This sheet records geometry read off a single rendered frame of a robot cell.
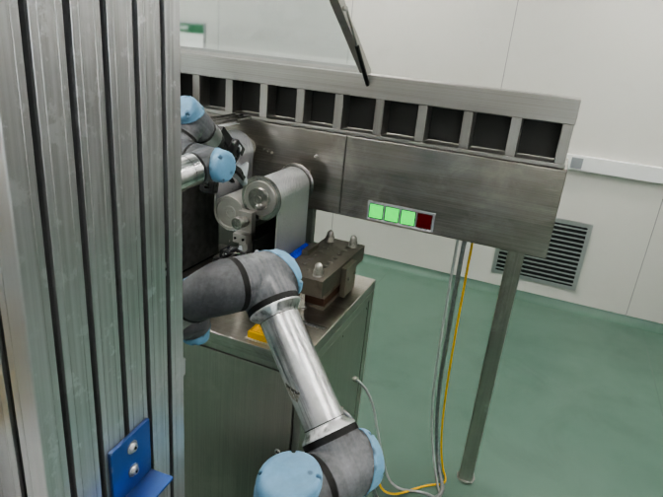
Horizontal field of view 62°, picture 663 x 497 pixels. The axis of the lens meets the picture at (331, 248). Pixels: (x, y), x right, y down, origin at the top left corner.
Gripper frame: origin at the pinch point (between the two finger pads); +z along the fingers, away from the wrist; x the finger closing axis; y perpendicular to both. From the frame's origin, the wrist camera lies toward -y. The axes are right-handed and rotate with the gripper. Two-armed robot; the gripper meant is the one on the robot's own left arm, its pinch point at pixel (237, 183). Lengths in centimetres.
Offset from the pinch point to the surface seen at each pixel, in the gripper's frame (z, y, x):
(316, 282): 29.7, -15.9, -22.6
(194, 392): 38, -61, 8
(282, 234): 30.0, -2.5, -5.1
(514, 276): 72, 16, -80
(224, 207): 22.1, -0.5, 15.2
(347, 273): 45, -6, -27
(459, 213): 44, 24, -58
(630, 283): 282, 102, -153
